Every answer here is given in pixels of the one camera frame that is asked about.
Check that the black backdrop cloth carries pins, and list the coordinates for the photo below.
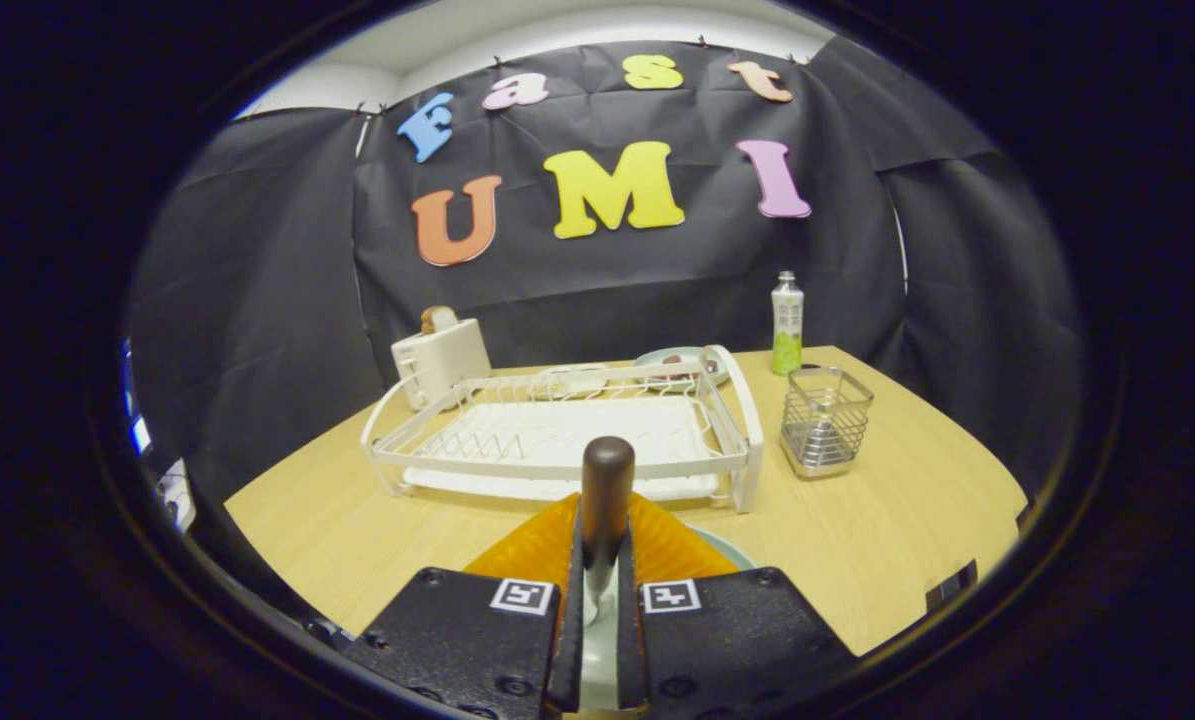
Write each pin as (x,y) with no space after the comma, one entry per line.
(657,290)

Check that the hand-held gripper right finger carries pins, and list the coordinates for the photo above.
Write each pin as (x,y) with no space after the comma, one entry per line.
(630,650)

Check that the pale green plate with food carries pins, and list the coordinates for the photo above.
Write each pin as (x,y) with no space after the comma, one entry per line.
(655,358)

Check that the white drip tray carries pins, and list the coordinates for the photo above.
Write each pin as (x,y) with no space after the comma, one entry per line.
(557,430)

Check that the white toaster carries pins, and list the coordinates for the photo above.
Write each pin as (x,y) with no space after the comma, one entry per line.
(447,360)

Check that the brown food pieces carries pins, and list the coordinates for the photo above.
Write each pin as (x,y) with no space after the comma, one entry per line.
(675,360)

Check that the small black block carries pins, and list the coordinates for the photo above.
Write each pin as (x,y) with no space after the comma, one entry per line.
(952,586)

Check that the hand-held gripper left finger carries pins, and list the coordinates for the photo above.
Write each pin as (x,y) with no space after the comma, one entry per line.
(569,650)

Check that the white printed papers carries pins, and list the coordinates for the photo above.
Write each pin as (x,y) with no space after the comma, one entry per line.
(172,490)

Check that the clear bottle with green label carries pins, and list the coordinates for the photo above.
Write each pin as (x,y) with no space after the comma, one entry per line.
(787,320)

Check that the toast slice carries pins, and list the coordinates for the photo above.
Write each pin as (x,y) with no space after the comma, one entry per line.
(440,320)

